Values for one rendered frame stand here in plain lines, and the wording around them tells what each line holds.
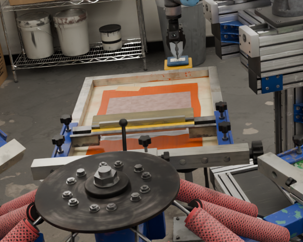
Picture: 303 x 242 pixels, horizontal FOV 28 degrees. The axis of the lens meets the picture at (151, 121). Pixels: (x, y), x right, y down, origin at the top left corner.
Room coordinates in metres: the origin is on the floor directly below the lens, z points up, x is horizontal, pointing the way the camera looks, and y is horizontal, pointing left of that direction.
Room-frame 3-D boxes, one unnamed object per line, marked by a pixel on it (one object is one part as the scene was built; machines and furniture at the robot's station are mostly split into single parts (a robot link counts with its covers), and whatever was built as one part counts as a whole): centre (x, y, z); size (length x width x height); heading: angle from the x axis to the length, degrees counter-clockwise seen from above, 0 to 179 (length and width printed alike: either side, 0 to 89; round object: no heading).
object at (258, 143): (1.63, -0.30, 1.02); 0.07 x 0.06 x 0.07; 175
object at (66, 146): (1.89, 0.31, 0.97); 0.30 x 0.05 x 0.07; 175
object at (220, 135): (1.84, -0.24, 0.97); 0.30 x 0.05 x 0.07; 175
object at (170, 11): (2.68, -0.16, 1.20); 0.08 x 0.08 x 0.05
